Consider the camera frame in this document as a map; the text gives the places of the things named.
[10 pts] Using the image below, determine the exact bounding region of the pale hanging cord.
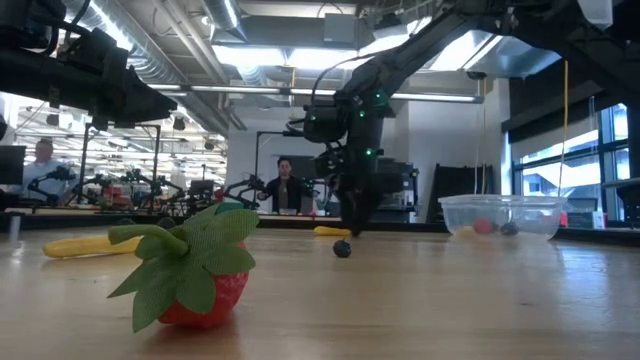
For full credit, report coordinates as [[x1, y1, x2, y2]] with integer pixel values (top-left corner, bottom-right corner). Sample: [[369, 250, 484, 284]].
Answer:
[[472, 78, 489, 196]]

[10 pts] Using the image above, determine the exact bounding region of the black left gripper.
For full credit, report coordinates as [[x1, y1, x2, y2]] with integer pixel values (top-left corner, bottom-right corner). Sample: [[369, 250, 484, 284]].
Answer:
[[57, 64, 179, 131]]

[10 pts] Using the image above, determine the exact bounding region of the black leaning panel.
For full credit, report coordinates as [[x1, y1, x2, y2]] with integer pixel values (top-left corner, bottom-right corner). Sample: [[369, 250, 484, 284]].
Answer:
[[426, 163, 495, 224]]

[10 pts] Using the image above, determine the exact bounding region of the standing person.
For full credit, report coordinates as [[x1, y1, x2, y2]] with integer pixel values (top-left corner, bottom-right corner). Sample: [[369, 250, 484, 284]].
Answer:
[[258, 156, 315, 216]]

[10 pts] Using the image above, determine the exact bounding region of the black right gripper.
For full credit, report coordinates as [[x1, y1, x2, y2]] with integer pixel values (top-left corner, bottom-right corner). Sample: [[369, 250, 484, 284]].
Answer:
[[315, 89, 388, 238]]

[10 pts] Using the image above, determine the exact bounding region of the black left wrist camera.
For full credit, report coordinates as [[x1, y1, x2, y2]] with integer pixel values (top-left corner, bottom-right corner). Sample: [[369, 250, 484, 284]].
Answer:
[[58, 27, 130, 69]]

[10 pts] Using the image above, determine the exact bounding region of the black equipment cabinet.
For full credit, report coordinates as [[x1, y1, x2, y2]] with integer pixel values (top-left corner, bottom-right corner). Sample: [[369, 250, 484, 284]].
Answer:
[[377, 157, 421, 224]]

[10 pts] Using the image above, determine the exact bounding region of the black rectangular stand frame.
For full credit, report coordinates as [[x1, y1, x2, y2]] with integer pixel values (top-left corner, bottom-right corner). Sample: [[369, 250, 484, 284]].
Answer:
[[253, 129, 304, 217], [77, 122, 162, 214]]

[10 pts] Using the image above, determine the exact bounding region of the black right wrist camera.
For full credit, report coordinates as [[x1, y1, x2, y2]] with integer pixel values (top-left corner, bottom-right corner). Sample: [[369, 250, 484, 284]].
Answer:
[[301, 102, 347, 145]]

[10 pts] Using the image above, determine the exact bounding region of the yellow hanging cord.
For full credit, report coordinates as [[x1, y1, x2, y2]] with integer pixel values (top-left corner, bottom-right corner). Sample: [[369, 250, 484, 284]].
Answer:
[[556, 59, 571, 197]]

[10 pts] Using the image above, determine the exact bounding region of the silver ventilation duct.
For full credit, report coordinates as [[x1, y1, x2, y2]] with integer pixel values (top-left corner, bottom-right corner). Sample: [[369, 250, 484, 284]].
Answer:
[[62, 0, 236, 136]]

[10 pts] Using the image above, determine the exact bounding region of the small white box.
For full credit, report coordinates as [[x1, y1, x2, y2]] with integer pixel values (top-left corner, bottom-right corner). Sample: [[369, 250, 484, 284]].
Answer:
[[565, 209, 607, 230]]

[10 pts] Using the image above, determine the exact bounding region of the long linear ceiling light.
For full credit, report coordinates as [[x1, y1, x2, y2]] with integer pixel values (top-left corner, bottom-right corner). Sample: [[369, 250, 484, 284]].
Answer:
[[147, 83, 485, 105]]

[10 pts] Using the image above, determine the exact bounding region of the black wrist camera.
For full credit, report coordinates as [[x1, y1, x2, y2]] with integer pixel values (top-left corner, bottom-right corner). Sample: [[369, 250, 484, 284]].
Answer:
[[301, 102, 347, 145], [58, 27, 130, 69]]

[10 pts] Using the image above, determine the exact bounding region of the black background monitor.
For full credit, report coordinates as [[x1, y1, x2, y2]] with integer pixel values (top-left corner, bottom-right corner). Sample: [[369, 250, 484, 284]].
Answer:
[[0, 144, 27, 186]]

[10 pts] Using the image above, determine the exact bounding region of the clear plastic tupperware container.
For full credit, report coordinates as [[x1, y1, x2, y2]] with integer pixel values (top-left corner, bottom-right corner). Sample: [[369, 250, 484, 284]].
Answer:
[[438, 193, 569, 242]]

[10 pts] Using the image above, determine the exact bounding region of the yellow toy banana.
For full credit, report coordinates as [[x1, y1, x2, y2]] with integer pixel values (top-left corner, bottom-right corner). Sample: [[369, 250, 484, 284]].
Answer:
[[41, 234, 144, 260]]

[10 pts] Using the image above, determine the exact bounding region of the seated person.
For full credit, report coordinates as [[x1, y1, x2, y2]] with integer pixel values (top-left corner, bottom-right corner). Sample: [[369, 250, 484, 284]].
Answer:
[[19, 137, 71, 204]]

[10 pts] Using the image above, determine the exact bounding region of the black aluminium table frame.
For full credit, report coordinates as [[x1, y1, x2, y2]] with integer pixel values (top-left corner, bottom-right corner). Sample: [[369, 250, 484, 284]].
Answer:
[[0, 212, 640, 247]]

